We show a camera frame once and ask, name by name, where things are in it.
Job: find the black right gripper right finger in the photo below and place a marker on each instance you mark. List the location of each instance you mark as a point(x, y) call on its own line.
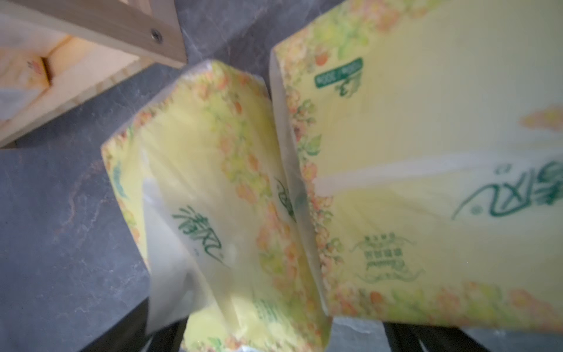
point(418, 338)

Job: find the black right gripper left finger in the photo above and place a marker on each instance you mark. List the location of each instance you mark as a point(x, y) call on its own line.
point(129, 334)

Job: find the green tissue pack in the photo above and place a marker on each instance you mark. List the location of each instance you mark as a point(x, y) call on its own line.
point(422, 144)
point(197, 175)

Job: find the light wooden two-tier shelf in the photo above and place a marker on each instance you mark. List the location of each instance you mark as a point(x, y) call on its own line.
point(55, 55)

